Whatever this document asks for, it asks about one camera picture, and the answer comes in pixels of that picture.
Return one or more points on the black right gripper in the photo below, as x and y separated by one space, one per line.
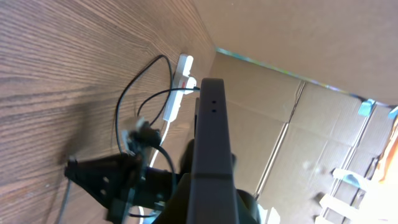
120 182

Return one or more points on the white power strip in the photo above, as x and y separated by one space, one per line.
173 103

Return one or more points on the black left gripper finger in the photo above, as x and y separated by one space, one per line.
207 194

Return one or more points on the white USB charger plug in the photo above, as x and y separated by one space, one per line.
189 83

